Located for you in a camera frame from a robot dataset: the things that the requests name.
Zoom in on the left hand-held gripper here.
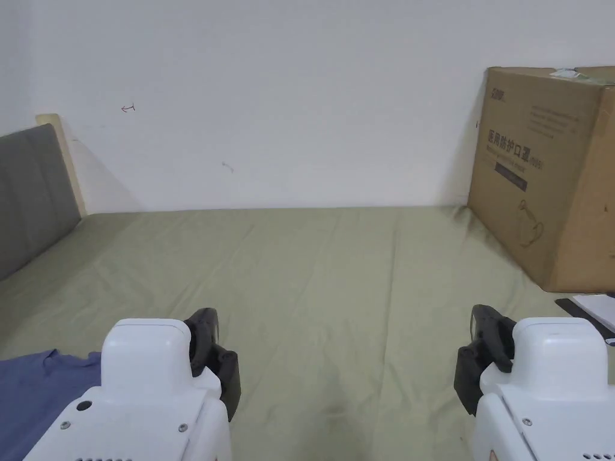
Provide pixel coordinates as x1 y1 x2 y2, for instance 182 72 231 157
21 307 241 461

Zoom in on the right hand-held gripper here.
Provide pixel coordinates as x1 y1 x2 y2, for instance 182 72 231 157
453 304 615 461

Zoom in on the flat black card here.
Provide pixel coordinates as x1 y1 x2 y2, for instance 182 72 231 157
554 297 593 318

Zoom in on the white paper sheet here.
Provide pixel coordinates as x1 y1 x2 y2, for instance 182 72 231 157
571 294 615 333

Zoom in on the bed with pale green sheet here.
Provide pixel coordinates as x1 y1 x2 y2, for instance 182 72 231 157
0 203 615 461

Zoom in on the large brown cardboard carton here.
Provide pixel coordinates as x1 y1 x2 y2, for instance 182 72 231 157
468 65 615 294

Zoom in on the blue garment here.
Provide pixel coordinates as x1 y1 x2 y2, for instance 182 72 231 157
0 349 105 461

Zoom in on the grey padded headboard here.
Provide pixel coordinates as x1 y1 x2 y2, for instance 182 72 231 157
0 123 82 282

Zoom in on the pale wooden board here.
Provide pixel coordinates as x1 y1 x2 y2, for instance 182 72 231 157
35 113 88 218

